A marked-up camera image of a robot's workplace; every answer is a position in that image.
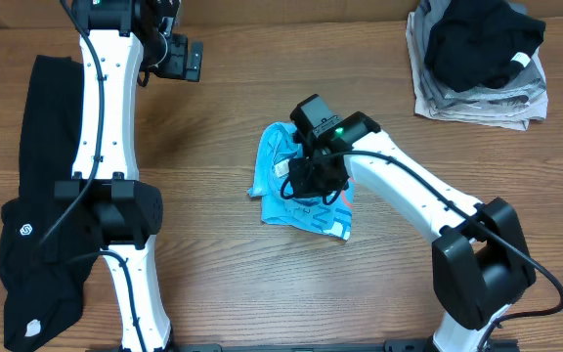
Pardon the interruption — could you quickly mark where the light blue printed t-shirt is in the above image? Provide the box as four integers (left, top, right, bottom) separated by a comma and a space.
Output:
247, 122, 355, 241

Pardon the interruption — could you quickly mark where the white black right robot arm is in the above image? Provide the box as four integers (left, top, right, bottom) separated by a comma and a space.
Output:
285, 95, 536, 351

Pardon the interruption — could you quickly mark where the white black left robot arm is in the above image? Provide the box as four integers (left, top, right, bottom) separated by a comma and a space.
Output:
45, 0, 202, 351

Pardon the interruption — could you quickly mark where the grey folded clothes stack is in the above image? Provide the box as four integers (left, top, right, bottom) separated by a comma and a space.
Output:
406, 0, 548, 131

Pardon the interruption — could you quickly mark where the brown cardboard backboard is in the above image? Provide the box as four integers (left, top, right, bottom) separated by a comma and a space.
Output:
0, 0, 563, 30

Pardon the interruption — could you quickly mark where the black folded garment on stack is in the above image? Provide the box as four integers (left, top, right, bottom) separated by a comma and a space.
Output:
424, 0, 546, 93

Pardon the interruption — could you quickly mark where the black garment with white logo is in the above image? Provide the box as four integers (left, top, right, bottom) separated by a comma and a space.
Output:
0, 55, 95, 351

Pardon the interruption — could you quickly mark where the black base rail with mounts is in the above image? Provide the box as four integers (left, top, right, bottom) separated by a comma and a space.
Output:
85, 336, 521, 352

